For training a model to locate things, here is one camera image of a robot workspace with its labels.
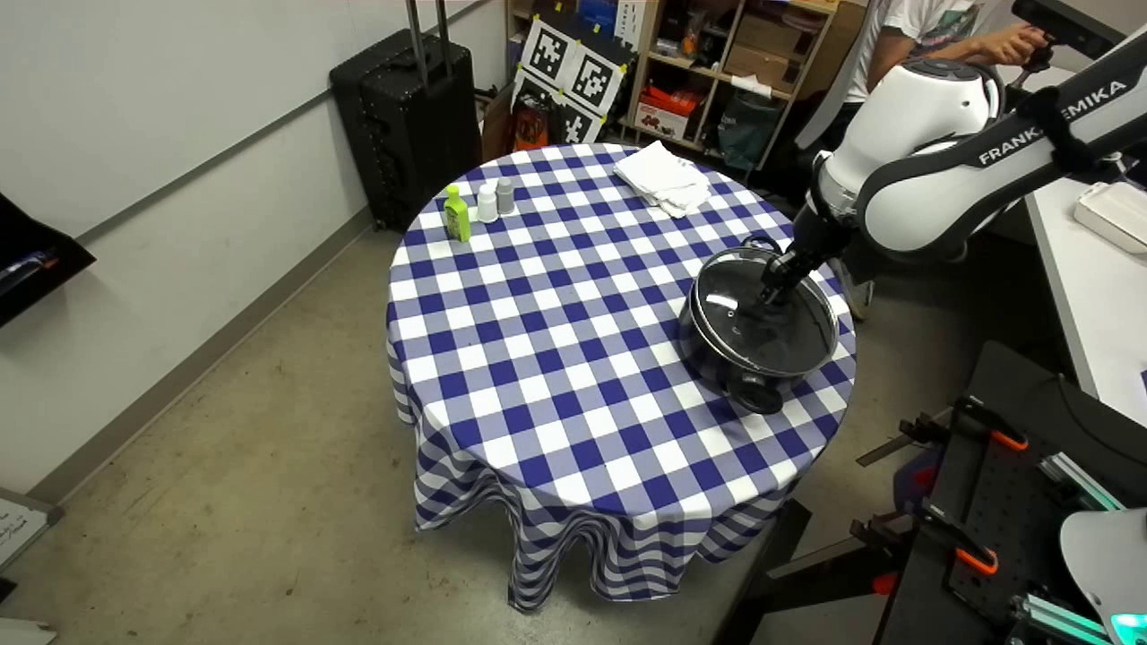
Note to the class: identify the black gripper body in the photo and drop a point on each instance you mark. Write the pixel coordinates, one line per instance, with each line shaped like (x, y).
(816, 242)

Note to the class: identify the black suitcase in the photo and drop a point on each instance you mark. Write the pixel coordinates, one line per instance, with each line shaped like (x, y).
(411, 120)

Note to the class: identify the grey pepper shaker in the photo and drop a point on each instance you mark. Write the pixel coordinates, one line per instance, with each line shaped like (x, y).
(504, 195)

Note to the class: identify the glass pot lid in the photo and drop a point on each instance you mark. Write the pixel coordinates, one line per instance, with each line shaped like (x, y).
(760, 327)

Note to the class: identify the green plastic bottle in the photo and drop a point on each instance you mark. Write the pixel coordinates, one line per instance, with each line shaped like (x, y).
(455, 216)

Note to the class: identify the blue checkered tablecloth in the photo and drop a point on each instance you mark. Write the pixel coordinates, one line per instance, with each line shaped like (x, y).
(536, 367)

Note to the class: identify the white salt shaker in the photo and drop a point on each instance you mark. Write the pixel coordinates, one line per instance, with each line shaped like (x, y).
(487, 201)

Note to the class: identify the black equipment cart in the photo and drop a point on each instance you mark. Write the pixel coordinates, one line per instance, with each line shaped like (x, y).
(1031, 533)

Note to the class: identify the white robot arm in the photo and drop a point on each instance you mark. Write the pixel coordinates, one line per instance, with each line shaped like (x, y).
(928, 161)

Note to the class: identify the white folded cloth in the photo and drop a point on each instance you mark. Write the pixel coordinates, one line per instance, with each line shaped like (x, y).
(663, 179)

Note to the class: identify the wooden shelf unit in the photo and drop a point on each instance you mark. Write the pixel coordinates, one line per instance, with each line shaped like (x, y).
(708, 76)

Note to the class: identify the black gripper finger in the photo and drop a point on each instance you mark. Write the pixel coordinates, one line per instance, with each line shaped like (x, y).
(760, 304)

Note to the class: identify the black cooking pot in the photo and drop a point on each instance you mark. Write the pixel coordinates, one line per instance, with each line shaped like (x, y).
(709, 370)

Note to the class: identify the seated person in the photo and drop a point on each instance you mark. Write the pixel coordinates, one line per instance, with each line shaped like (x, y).
(939, 32)

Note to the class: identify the fiducial marker board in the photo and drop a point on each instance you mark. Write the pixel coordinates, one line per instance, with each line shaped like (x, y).
(576, 75)

